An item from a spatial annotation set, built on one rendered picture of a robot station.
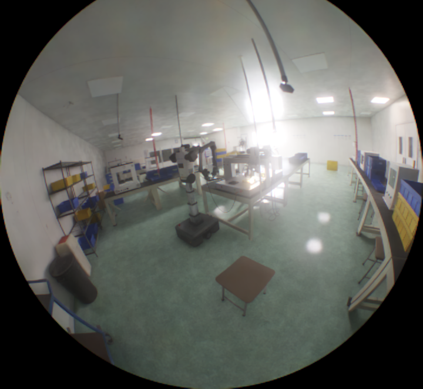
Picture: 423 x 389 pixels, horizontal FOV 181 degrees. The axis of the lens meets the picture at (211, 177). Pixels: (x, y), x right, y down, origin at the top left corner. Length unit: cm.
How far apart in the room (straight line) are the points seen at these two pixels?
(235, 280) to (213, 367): 93
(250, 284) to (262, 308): 50
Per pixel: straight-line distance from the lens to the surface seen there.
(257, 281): 119
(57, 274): 196
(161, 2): 146
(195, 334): 155
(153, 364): 166
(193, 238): 209
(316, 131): 886
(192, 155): 178
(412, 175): 222
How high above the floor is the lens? 150
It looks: 14 degrees down
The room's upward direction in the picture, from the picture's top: 8 degrees counter-clockwise
